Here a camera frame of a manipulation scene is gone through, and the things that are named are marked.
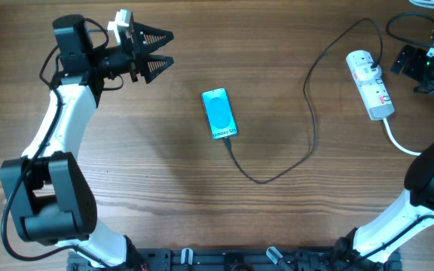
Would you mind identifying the white power strip cord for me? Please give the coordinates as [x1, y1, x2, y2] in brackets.
[382, 0, 434, 157]

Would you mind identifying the white charger plug adapter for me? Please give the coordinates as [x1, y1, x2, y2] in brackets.
[351, 65, 382, 86]

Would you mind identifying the Galaxy smartphone with teal screen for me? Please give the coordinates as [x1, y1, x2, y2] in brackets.
[201, 88, 238, 140]

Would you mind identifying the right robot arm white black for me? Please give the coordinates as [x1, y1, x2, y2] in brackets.
[328, 142, 434, 270]

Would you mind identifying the black USB charging cable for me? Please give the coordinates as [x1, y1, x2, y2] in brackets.
[222, 17, 385, 185]

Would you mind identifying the white power strip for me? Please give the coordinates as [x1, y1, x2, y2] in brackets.
[346, 50, 395, 120]

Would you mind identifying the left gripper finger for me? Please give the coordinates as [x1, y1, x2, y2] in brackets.
[140, 54, 174, 84]
[132, 23, 174, 55]

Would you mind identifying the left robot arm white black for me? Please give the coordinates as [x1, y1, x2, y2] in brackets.
[0, 10, 173, 270]

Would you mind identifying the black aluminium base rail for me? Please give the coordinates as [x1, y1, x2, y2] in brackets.
[66, 246, 402, 271]

